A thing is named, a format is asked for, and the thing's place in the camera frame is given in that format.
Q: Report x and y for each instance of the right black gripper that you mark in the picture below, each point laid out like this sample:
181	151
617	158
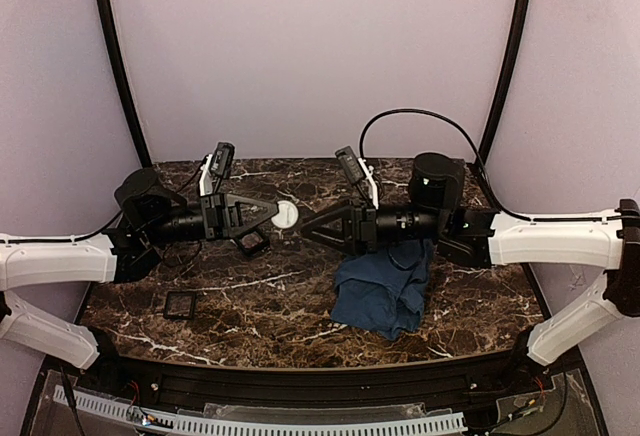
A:
364	224

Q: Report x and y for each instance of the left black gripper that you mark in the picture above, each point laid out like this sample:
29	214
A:
213	216

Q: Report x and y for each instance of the blue garment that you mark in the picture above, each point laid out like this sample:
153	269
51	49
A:
384	292

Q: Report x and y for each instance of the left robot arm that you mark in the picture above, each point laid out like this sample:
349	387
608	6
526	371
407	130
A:
152	216

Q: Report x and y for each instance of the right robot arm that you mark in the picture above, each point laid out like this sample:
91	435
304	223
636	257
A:
608	239

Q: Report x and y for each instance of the black square box upper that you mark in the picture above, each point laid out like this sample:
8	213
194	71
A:
252	243

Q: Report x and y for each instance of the black square box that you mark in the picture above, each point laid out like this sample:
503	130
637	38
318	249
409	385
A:
180	305
252	243

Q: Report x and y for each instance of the black square box lower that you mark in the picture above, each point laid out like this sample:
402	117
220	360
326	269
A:
180	305

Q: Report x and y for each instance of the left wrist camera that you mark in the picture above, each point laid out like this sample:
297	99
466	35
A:
215	169

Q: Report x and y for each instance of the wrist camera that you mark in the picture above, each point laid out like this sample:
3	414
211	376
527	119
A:
359	175
215	169

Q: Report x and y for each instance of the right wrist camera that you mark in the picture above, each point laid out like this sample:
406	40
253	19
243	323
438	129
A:
359	175

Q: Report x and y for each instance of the white slotted cable duct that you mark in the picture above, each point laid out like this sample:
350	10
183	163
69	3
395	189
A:
216	419

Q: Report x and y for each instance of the black front rail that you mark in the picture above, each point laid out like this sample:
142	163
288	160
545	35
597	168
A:
459	383

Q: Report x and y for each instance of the left black frame post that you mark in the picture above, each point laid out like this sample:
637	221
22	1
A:
119	72

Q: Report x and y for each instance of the black frame post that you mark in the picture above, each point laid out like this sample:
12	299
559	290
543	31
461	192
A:
509	60
119	72

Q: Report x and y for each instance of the right black frame post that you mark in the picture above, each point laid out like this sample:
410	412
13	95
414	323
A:
509	60

